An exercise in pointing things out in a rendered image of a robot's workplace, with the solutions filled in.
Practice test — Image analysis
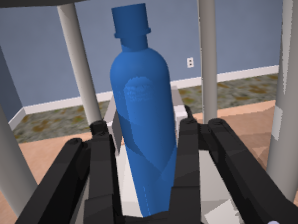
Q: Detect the blue bottle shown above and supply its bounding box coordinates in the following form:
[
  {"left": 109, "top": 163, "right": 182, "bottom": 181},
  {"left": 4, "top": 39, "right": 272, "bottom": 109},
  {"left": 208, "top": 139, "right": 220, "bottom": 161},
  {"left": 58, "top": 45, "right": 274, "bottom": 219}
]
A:
[{"left": 110, "top": 3, "right": 177, "bottom": 217}]

